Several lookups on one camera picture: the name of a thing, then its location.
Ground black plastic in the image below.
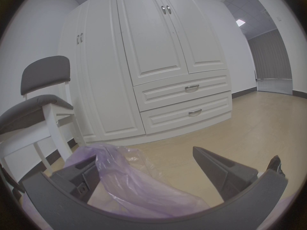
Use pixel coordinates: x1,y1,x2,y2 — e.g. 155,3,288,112
266,155,286,177

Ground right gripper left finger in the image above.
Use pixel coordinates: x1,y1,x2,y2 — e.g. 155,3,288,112
51,153,102,203

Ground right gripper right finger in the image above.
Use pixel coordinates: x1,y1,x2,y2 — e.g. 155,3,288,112
193,146,259,202

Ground grey curtain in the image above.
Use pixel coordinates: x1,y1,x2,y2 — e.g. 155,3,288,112
247,29,293,81

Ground white wardrobe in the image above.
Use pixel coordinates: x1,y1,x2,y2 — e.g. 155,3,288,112
58,0,233,146

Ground purple plastic bag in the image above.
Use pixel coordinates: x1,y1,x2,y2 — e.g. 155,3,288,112
65,145,211,219

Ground white chair grey cushions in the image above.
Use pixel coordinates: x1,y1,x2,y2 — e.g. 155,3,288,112
0,55,79,193

